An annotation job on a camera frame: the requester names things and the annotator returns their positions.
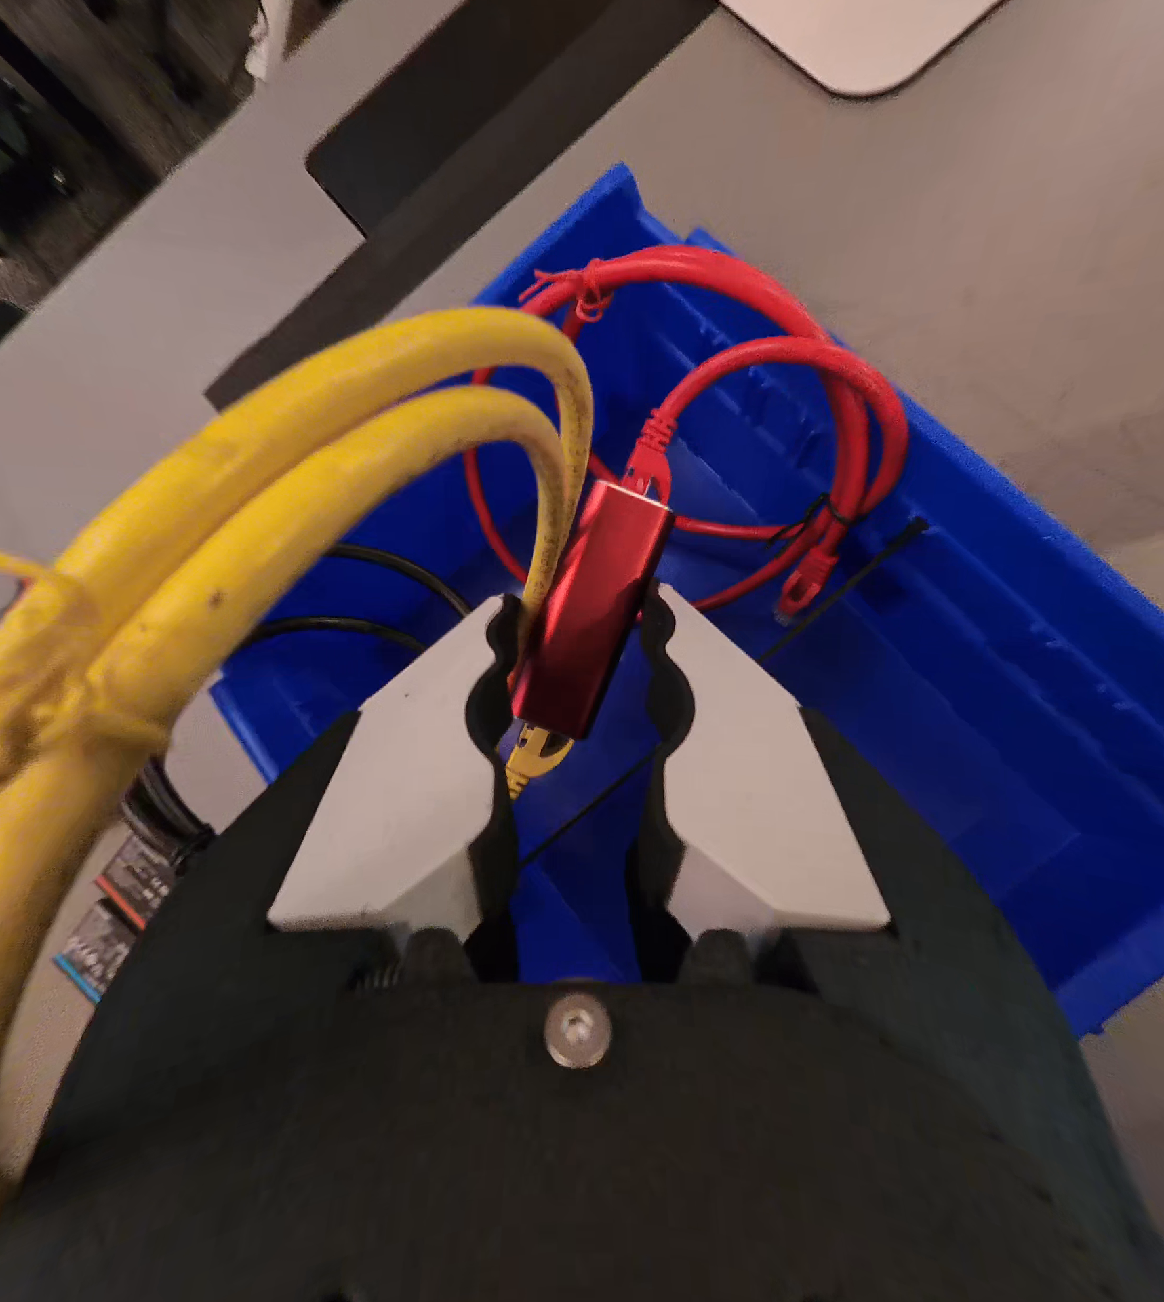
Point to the white board stand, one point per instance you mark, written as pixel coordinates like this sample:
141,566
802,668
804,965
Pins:
866,41

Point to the printed packaging card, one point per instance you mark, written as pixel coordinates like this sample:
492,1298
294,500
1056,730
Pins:
114,915

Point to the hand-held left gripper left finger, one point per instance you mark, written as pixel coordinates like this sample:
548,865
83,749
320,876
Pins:
398,812

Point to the blue plastic bin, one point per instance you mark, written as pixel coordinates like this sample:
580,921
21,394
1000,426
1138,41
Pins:
998,711

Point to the red metal adapter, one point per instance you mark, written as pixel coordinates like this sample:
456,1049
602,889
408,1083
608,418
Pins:
582,609

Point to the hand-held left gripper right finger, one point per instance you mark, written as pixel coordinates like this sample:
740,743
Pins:
755,812

